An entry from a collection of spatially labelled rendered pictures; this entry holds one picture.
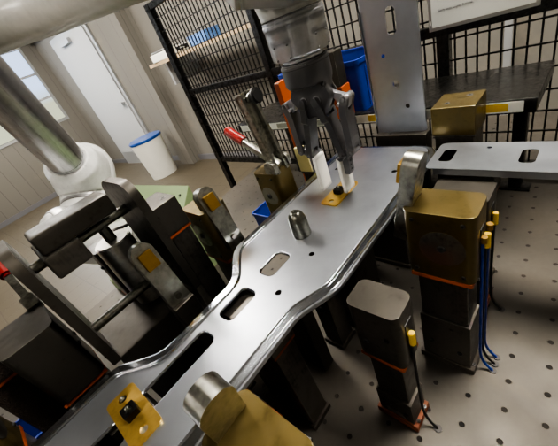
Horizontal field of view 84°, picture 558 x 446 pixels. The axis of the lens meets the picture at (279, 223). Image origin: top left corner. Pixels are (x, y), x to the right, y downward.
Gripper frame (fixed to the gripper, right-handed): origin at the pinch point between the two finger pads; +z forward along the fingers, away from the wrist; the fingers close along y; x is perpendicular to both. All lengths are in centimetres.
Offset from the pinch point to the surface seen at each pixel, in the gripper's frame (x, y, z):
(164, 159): 140, -397, 84
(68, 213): -36.4, -17.1, -14.4
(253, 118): -1.1, -14.5, -12.2
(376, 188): 2.9, 6.4, 4.5
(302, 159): 6.2, -12.5, 0.9
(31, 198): -1, -667, 89
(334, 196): -1.7, -0.1, 4.2
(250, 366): -35.0, 8.7, 4.6
